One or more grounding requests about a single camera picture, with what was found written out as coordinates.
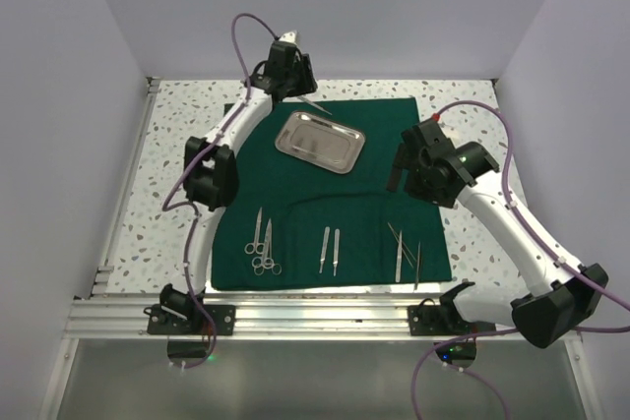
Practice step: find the steel scalpel handle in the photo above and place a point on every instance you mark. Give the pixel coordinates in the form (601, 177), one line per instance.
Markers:
(324, 248)
(336, 249)

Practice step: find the thin steel tweezers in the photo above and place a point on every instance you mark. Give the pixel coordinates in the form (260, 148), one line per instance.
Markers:
(408, 254)

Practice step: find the steel ring-handled scissors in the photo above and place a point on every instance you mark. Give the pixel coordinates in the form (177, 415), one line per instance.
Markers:
(264, 261)
(256, 245)

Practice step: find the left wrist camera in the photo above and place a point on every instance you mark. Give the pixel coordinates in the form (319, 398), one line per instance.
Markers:
(291, 37)

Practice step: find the aluminium rail frame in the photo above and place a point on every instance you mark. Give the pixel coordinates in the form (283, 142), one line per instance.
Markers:
(357, 313)

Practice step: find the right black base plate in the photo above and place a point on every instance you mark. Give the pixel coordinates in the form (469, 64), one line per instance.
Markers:
(435, 320)

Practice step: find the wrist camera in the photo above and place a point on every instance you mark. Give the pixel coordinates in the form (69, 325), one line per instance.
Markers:
(291, 37)
(450, 131)

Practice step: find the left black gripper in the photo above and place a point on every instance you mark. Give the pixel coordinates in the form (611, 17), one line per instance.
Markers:
(307, 84)

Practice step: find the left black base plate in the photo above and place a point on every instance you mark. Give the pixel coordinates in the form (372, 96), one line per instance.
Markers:
(164, 321)

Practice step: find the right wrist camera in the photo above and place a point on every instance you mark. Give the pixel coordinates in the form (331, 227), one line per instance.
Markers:
(450, 131)

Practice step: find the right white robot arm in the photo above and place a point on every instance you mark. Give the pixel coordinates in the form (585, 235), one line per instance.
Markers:
(561, 291)

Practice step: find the green surgical cloth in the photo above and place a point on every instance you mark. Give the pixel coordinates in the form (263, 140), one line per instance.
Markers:
(301, 200)

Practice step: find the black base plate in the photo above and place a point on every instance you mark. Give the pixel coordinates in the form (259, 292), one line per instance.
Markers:
(164, 321)
(435, 320)

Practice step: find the broad steel tweezers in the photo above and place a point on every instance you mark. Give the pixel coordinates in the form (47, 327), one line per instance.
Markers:
(399, 257)

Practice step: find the steel forceps with ring handles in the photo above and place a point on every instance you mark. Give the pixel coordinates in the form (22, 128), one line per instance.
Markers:
(277, 268)

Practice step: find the stainless steel instrument tray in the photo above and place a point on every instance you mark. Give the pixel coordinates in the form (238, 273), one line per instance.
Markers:
(321, 142)

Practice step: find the dark steel tweezers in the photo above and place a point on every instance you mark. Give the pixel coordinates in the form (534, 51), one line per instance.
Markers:
(417, 266)

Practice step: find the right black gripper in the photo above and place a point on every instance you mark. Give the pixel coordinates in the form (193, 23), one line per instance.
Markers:
(404, 160)

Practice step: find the pointed steel tweezers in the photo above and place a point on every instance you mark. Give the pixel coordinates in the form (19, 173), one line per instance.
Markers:
(315, 105)

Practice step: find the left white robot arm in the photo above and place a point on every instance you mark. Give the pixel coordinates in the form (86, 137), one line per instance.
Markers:
(210, 178)

